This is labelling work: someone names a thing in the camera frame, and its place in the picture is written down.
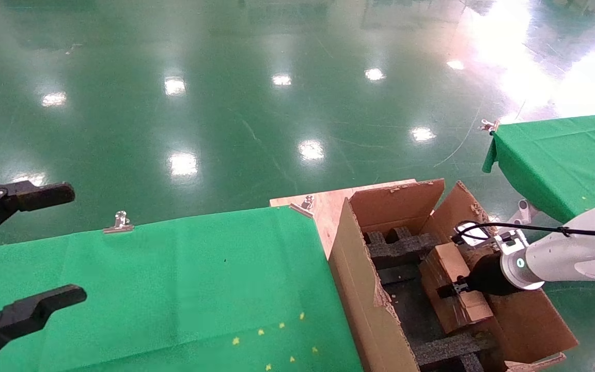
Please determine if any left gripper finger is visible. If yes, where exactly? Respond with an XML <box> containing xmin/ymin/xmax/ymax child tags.
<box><xmin>0</xmin><ymin>284</ymin><xmax>87</xmax><ymax>370</ymax></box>
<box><xmin>0</xmin><ymin>181</ymin><xmax>76</xmax><ymax>249</ymax></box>

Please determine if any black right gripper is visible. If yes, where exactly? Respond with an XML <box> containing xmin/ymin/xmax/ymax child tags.
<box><xmin>437</xmin><ymin>253</ymin><xmax>510</xmax><ymax>299</ymax></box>

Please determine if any small brown cardboard box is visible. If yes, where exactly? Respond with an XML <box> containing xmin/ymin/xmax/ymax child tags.
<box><xmin>419</xmin><ymin>242</ymin><xmax>494</xmax><ymax>335</ymax></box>

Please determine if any large open cardboard carton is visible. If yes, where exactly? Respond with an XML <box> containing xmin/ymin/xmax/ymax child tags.
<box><xmin>328</xmin><ymin>178</ymin><xmax>580</xmax><ymax>372</ymax></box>

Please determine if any black foam insert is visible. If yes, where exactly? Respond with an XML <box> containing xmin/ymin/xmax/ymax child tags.
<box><xmin>364</xmin><ymin>226</ymin><xmax>440</xmax><ymax>269</ymax></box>
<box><xmin>412</xmin><ymin>333</ymin><xmax>499</xmax><ymax>372</ymax></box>

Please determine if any white metal stand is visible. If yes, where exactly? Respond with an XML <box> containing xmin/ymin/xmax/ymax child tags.
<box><xmin>507</xmin><ymin>199</ymin><xmax>541</xmax><ymax>233</ymax></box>

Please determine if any green table cloth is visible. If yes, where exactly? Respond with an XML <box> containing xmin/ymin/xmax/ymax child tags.
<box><xmin>0</xmin><ymin>206</ymin><xmax>365</xmax><ymax>372</ymax></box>
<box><xmin>482</xmin><ymin>111</ymin><xmax>595</xmax><ymax>224</ymax></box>

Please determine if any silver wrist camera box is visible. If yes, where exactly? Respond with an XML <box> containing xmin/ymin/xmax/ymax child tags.
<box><xmin>494</xmin><ymin>230</ymin><xmax>529</xmax><ymax>256</ymax></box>

